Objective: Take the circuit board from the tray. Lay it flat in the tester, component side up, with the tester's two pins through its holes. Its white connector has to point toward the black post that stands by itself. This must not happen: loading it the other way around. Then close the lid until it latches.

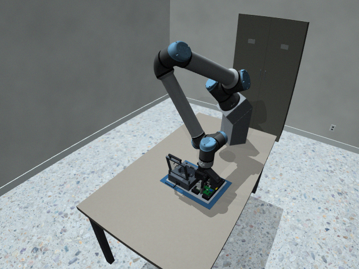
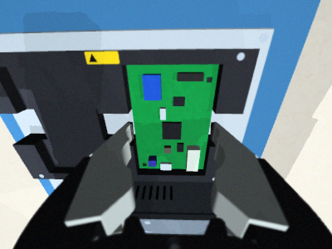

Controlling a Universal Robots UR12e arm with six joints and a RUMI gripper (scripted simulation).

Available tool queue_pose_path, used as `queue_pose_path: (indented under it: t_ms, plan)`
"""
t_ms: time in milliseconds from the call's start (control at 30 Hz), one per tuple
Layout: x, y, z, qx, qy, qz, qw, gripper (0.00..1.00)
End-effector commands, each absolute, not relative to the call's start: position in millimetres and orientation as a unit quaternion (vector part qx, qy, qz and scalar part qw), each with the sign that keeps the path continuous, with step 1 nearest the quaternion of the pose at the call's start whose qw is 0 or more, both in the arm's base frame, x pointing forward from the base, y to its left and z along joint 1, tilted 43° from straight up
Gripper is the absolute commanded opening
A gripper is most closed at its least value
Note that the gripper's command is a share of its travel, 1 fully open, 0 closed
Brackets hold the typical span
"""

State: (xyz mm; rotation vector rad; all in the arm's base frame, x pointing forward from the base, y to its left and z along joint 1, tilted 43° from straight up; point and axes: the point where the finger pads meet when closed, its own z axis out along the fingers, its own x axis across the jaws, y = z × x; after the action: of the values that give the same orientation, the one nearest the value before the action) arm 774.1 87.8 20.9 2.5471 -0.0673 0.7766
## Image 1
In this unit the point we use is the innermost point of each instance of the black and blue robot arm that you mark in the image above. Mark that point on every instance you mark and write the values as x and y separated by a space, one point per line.
222 84

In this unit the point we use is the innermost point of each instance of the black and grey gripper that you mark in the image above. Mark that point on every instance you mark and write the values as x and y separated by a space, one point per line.
201 175

